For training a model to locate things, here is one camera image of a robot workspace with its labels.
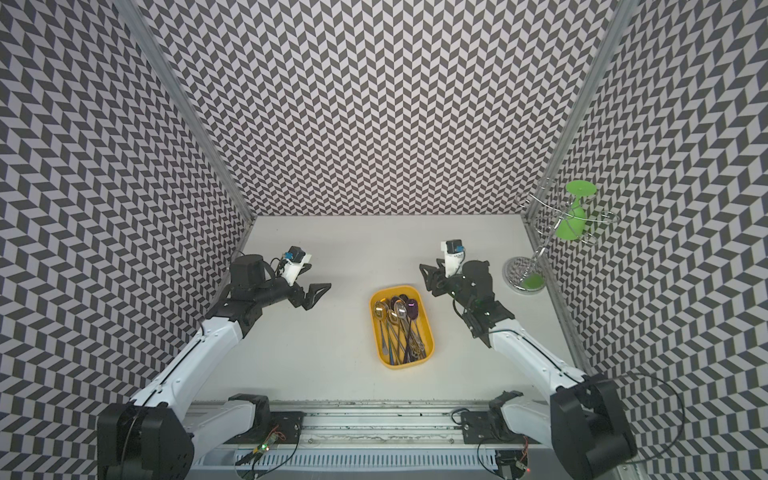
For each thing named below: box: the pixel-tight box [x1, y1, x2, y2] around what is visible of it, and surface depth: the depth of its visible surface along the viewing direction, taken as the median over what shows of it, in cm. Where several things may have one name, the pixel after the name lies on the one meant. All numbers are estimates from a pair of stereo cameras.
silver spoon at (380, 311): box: [374, 301, 389, 356], surface depth 93 cm
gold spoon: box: [386, 309, 407, 364], surface depth 93 cm
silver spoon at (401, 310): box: [394, 299, 410, 363], surface depth 93 cm
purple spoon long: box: [406, 298, 419, 363], surface depth 93 cm
